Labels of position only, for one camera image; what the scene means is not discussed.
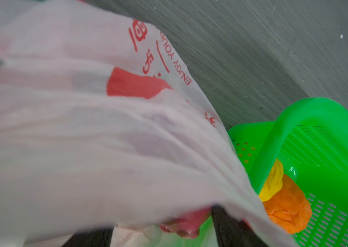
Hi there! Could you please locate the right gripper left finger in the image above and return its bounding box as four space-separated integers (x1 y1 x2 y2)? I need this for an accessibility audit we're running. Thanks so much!
62 227 114 247

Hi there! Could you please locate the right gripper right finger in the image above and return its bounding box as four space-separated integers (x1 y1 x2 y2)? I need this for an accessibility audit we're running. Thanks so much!
212 206 268 247

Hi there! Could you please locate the red round lychee fruit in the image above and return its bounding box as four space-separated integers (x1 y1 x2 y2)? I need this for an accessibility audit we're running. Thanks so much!
159 207 211 239

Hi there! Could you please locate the orange fruit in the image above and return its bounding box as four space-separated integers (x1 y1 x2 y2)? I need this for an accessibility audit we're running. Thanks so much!
263 175 312 234

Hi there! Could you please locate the yellow fruit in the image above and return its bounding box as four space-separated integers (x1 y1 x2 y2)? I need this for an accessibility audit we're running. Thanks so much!
259 159 284 202

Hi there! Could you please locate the pink plastic bag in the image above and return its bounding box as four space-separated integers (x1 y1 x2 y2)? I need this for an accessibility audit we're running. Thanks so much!
0 1 295 247

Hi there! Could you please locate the green plastic basket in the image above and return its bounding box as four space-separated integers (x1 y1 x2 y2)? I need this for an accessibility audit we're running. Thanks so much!
161 97 348 247

